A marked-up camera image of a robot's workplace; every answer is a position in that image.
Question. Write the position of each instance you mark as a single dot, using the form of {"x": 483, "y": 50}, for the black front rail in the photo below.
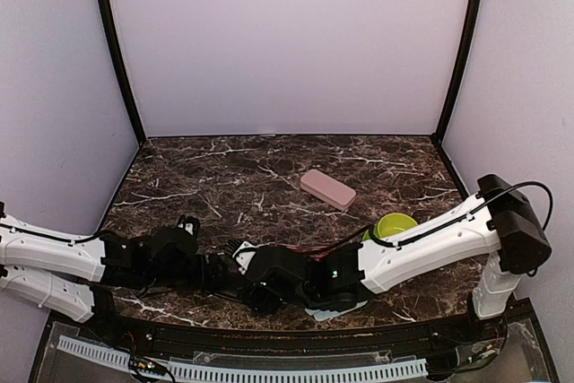
{"x": 438, "y": 336}

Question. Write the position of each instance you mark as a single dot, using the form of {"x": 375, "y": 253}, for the pink translucent sunglasses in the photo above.
{"x": 314, "y": 250}

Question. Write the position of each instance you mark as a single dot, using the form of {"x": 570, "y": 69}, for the white slotted cable duct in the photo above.
{"x": 185, "y": 371}

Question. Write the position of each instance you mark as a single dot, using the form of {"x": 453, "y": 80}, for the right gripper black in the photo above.
{"x": 256, "y": 301}

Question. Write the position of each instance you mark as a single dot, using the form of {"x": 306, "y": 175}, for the right light blue cloth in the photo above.
{"x": 324, "y": 315}

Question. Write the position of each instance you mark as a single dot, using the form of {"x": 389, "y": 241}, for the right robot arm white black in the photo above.
{"x": 497, "y": 221}

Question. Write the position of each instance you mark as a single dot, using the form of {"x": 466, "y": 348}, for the green bowl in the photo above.
{"x": 392, "y": 224}

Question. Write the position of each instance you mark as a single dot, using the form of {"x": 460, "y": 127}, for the right black frame post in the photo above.
{"x": 463, "y": 52}

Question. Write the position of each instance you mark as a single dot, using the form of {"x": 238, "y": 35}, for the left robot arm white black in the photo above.
{"x": 71, "y": 273}

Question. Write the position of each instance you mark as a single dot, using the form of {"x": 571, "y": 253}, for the black frame post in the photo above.
{"x": 463, "y": 52}
{"x": 117, "y": 60}

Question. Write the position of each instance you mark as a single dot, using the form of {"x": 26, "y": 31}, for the pink glasses case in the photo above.
{"x": 328, "y": 189}

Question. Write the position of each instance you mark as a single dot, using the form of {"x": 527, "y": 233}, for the left black frame post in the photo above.
{"x": 117, "y": 60}

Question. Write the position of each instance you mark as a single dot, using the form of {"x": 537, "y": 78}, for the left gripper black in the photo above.
{"x": 213, "y": 278}

